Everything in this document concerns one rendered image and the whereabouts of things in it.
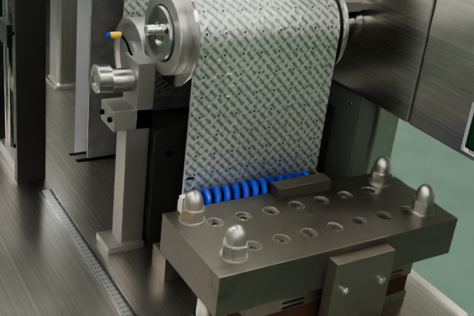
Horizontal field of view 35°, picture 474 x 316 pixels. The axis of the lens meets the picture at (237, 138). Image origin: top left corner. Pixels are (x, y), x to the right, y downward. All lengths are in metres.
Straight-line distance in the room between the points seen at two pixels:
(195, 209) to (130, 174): 0.16
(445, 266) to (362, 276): 2.02
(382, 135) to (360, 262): 0.49
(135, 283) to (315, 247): 0.28
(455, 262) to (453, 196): 0.58
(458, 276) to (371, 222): 1.94
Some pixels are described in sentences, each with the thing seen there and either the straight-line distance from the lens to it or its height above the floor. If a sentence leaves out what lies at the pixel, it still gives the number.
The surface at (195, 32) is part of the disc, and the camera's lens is 0.97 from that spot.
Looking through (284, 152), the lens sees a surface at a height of 1.07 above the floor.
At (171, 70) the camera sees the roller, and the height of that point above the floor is 1.21.
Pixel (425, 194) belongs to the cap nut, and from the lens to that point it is 1.10.
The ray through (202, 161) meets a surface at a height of 1.08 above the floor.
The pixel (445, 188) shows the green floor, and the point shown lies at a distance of 3.64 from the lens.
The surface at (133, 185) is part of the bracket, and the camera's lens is 1.12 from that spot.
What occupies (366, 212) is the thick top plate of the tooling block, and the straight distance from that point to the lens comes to 1.09.
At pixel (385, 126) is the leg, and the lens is 1.44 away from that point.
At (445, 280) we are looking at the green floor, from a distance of 2.95.
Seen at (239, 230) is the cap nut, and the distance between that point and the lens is 0.91.
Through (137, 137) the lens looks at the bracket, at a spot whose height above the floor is 1.09.
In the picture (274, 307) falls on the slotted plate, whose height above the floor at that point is 0.95.
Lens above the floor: 1.55
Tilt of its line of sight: 24 degrees down
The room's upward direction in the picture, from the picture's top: 7 degrees clockwise
